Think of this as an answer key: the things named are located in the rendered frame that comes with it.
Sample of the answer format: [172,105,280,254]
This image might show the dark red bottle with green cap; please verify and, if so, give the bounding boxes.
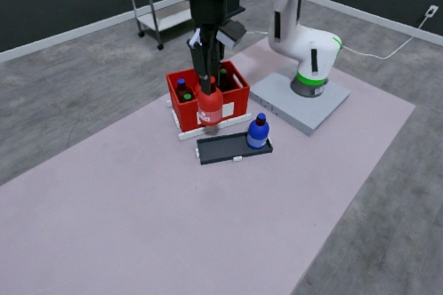
[216,69,231,92]

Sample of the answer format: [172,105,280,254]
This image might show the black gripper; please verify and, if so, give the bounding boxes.
[187,0,227,95]

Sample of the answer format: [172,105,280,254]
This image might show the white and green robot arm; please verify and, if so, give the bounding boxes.
[213,0,342,98]

